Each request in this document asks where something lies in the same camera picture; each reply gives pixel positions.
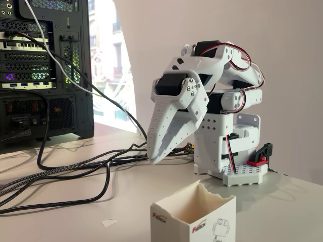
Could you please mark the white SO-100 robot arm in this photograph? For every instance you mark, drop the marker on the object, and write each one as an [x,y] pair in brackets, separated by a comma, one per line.
[209,151]

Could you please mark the white cardboard box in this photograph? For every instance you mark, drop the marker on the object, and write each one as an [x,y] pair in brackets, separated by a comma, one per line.
[169,227]

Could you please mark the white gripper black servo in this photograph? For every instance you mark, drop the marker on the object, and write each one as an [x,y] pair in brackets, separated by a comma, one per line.
[168,86]

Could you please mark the black computer tower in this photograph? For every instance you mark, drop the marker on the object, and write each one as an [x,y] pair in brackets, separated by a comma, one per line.
[80,20]

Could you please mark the black and red table clamp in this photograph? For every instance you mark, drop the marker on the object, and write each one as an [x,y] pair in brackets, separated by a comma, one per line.
[262,153]

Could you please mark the bright window with street view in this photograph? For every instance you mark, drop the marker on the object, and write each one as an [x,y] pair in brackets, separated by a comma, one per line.
[108,63]

